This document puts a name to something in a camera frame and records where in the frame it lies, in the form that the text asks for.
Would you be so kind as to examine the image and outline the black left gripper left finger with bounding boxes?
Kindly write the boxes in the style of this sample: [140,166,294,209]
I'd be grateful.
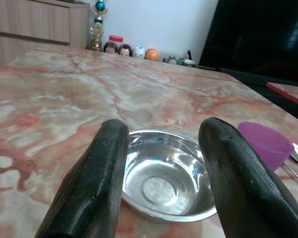
[34,119,130,238]

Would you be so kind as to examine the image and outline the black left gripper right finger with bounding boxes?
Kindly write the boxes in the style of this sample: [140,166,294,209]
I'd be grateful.
[198,117,298,238]

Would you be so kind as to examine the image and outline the purple plastic cup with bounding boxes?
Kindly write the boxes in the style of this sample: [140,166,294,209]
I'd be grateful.
[236,121,295,172]

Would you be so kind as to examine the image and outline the stainless steel bowl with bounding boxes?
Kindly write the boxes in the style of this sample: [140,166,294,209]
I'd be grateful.
[121,129,218,223]

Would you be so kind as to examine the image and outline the red-edged marble side table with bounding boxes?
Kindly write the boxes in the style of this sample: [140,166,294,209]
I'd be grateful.
[266,81,298,110]

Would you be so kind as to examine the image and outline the black-haired doll head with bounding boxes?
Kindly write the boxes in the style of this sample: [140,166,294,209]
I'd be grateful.
[117,44,133,57]

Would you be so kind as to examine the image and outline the brown-haired doll head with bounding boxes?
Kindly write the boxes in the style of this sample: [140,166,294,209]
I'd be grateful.
[103,41,119,54]

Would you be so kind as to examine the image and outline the white round figurine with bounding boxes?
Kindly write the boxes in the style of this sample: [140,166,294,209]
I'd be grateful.
[132,46,146,59]

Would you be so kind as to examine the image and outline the orange round figurine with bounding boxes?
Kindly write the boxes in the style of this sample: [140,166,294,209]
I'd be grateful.
[145,48,160,61]

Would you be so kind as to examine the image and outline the jar with red lid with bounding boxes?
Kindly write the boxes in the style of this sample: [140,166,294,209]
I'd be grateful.
[107,35,124,48]

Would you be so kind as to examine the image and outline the black television screen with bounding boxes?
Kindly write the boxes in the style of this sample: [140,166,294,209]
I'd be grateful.
[198,0,298,85]

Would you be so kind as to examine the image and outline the gold trophy with blue ball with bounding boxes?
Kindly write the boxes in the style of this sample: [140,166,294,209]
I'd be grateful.
[90,0,108,52]

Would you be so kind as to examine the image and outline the wooden cabinet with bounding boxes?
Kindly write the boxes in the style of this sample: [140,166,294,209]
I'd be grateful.
[0,0,90,70]

